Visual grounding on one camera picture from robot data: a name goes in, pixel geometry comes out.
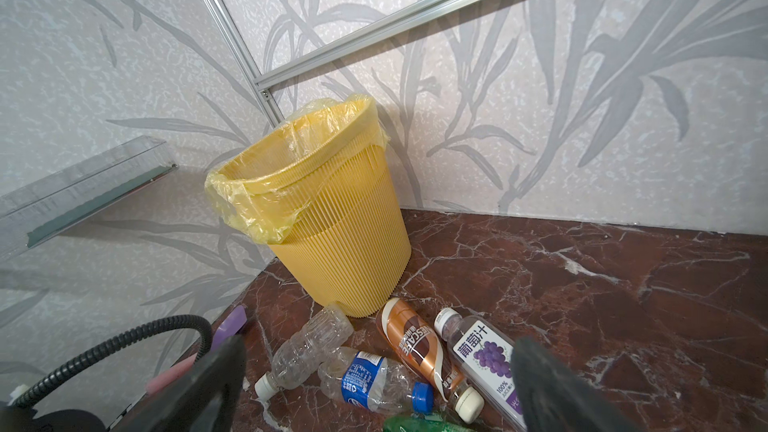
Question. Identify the blue label crushed bottle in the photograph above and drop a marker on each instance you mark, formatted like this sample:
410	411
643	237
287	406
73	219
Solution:
378	384

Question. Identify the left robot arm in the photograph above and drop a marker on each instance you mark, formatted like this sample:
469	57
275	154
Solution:
18	414

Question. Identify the clear yellow bin liner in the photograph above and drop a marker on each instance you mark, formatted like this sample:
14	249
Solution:
304	176

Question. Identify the brown coffee drink bottle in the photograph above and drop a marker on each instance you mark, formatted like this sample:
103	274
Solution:
419	347

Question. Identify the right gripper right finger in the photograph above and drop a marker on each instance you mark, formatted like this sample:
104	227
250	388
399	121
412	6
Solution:
554	398

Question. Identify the green plastic bottle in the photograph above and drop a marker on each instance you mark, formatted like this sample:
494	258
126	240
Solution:
431	423

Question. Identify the grape juice bottle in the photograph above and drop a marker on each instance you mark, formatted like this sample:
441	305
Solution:
483	354

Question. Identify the yellow ribbed waste bin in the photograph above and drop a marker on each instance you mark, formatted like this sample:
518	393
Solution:
358	261

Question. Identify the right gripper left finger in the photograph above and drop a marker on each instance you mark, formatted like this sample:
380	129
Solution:
204	399

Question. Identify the clear crushed bottle white cap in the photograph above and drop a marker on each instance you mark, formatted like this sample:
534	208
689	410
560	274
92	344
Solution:
301	355

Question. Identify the clear acrylic wall shelf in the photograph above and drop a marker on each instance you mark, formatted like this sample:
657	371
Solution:
37	212

